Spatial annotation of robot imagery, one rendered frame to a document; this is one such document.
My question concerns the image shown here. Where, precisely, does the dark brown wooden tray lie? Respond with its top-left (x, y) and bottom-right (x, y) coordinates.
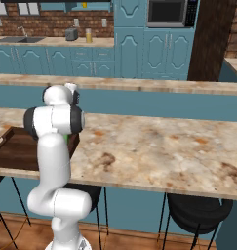
top-left (0, 126), bottom-right (81, 172)

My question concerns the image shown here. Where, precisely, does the teal tall cupboard unit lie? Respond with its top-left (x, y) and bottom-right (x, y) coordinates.
top-left (113, 0), bottom-right (196, 81)

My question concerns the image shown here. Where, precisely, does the teal base cupboard run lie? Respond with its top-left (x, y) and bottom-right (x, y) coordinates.
top-left (0, 44), bottom-right (116, 79)

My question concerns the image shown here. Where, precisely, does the yellow jar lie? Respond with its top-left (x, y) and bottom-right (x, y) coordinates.
top-left (85, 27), bottom-right (93, 44)

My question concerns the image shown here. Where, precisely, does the grey toaster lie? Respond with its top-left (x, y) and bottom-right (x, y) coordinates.
top-left (64, 27), bottom-right (80, 42)

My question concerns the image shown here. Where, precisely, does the steel microwave oven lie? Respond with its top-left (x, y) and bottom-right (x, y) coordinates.
top-left (146, 0), bottom-right (200, 29)

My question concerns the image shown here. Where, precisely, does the dark brown wooden column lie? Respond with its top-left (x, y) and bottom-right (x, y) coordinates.
top-left (186, 0), bottom-right (237, 83)

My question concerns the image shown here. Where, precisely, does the grey kitchen sink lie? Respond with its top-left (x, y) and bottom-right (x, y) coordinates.
top-left (0, 36), bottom-right (46, 45)

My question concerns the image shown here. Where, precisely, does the silver tap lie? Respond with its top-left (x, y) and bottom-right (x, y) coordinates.
top-left (17, 25), bottom-right (29, 39)

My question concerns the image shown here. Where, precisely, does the white window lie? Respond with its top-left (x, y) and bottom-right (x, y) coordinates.
top-left (0, 0), bottom-right (9, 17)
top-left (17, 2), bottom-right (41, 17)

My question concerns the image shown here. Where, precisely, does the teal wall shelf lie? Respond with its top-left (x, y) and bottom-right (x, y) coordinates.
top-left (39, 1), bottom-right (113, 13)

